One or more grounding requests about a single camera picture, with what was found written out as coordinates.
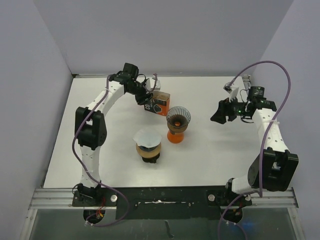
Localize dark green glass dripper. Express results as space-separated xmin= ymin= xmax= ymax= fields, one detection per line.
xmin=142 ymin=154 xmax=160 ymax=164

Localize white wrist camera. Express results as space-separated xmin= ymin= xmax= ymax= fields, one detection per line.
xmin=223 ymin=83 xmax=239 ymax=103
xmin=145 ymin=75 xmax=161 ymax=92

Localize blue glass dripper cone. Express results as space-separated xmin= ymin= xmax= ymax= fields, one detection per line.
xmin=138 ymin=145 xmax=157 ymax=152

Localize dark wooden ring holder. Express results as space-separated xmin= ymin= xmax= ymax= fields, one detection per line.
xmin=167 ymin=122 xmax=188 ymax=135

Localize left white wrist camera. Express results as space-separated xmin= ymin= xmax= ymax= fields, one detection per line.
xmin=145 ymin=75 xmax=161 ymax=92

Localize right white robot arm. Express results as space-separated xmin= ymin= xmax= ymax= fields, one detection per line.
xmin=210 ymin=84 xmax=299 ymax=205

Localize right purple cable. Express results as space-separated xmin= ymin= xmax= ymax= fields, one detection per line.
xmin=217 ymin=59 xmax=293 ymax=240

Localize light wooden ring holder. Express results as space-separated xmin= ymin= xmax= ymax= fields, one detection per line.
xmin=135 ymin=143 xmax=162 ymax=159

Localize white paper coffee filter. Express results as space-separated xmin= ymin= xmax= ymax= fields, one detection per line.
xmin=133 ymin=127 xmax=162 ymax=148

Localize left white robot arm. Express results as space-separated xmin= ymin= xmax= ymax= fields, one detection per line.
xmin=72 ymin=63 xmax=158 ymax=206

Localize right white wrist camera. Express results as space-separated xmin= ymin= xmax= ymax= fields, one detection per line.
xmin=223 ymin=83 xmax=239 ymax=103

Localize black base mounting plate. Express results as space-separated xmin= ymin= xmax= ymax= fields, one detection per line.
xmin=72 ymin=185 xmax=252 ymax=223

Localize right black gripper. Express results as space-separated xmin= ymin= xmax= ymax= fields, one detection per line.
xmin=211 ymin=94 xmax=250 ymax=124

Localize orange glass carafe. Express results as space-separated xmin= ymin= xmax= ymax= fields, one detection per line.
xmin=166 ymin=130 xmax=185 ymax=144

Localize grey glass dripper cone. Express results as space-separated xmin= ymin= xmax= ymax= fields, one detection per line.
xmin=166 ymin=106 xmax=191 ymax=128

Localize orange coffee filter box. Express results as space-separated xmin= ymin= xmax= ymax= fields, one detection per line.
xmin=144 ymin=91 xmax=171 ymax=116

